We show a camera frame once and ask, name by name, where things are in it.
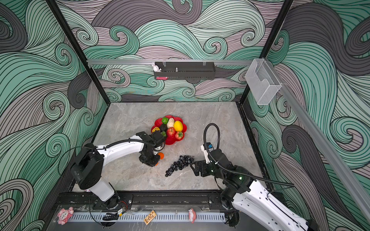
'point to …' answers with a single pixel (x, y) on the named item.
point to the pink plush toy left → (64, 214)
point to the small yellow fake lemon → (155, 128)
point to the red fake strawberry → (179, 134)
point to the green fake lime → (165, 120)
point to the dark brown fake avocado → (163, 127)
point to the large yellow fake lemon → (178, 126)
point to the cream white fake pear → (170, 122)
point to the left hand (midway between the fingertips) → (153, 164)
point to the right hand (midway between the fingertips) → (196, 164)
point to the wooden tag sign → (151, 215)
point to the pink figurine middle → (192, 215)
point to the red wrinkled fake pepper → (171, 132)
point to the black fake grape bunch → (183, 160)
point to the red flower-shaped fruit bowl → (169, 140)
